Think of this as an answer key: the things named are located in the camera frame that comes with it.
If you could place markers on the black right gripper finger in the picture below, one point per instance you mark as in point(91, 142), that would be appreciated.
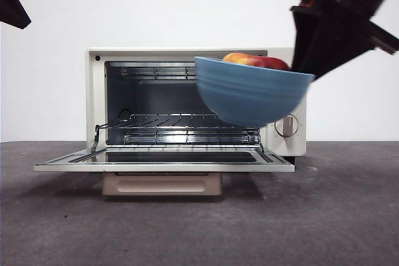
point(339, 41)
point(302, 38)

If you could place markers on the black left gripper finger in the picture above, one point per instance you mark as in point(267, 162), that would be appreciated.
point(12, 7)

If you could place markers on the red yellow apple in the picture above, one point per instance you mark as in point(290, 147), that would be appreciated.
point(249, 59)

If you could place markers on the blue ribbed bowl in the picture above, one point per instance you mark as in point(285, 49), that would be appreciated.
point(249, 94)

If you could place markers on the cream Toshiba toaster oven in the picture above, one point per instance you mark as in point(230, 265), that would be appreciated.
point(93, 97)

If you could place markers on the cream timer knob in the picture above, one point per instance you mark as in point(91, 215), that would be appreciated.
point(290, 126)

